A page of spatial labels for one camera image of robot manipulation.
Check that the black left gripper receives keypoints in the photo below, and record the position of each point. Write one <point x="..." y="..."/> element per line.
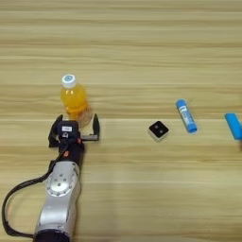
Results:
<point x="72" y="151"/>

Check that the orange juice bottle white cap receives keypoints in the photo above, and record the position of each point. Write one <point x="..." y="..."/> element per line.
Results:
<point x="74" y="97"/>

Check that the small black white cube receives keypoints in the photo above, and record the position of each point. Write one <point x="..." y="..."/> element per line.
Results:
<point x="158" y="130"/>

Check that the blue glue stick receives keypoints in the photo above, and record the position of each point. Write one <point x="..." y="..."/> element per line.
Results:
<point x="186" y="115"/>

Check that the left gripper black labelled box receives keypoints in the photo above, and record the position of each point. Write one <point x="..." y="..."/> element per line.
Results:
<point x="67" y="129"/>

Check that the flat blue bar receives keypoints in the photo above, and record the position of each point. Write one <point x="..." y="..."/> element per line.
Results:
<point x="234" y="126"/>

